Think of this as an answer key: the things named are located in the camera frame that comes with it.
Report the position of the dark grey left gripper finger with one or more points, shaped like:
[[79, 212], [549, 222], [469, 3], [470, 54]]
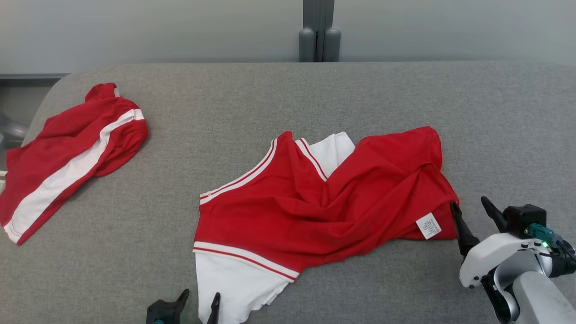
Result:
[[214, 315], [183, 299]]

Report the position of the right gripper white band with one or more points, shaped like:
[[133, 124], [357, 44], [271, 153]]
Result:
[[490, 254]]

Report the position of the red white jersey shirt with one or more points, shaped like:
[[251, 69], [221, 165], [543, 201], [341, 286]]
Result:
[[315, 211]]

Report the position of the red shorts white stripe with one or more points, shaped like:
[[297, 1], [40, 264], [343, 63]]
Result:
[[67, 157]]

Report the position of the grey fabric sofa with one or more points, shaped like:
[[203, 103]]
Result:
[[270, 103]]

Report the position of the grey curved stand leg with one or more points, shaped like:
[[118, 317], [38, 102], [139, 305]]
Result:
[[11, 130]]

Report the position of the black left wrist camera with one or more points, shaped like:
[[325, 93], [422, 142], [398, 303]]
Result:
[[163, 311]]

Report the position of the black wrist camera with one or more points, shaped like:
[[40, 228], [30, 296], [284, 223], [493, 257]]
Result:
[[524, 218], [163, 311]]

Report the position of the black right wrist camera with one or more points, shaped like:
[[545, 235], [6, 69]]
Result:
[[524, 218]]

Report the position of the grey metal frame post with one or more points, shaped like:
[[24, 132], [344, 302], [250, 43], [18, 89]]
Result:
[[319, 31]]

